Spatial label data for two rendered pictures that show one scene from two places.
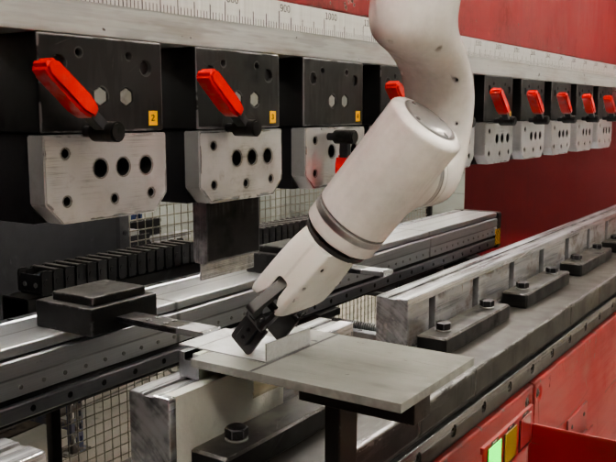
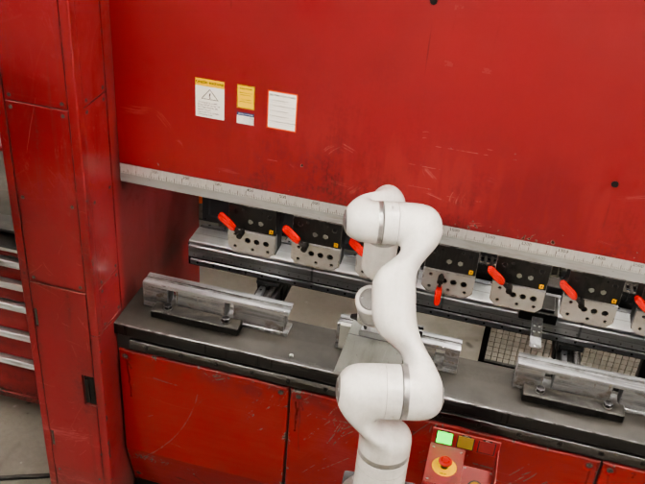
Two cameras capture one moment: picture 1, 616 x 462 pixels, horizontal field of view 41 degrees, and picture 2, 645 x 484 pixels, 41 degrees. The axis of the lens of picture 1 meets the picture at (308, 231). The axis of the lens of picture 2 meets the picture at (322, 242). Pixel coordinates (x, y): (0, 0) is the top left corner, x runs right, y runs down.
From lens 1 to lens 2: 2.27 m
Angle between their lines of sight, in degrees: 68
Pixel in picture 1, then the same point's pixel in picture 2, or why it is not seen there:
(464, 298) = (596, 392)
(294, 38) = not seen: hidden behind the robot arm
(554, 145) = not seen: outside the picture
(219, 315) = (471, 309)
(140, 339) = (418, 298)
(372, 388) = (346, 362)
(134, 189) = (323, 262)
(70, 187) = (298, 254)
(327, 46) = (449, 240)
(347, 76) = (465, 254)
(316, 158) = (430, 279)
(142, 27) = (335, 219)
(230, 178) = not seen: hidden behind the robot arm
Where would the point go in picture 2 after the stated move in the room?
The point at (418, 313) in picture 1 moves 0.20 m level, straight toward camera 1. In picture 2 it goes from (530, 374) to (467, 378)
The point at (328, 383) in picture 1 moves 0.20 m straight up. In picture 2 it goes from (345, 352) to (351, 298)
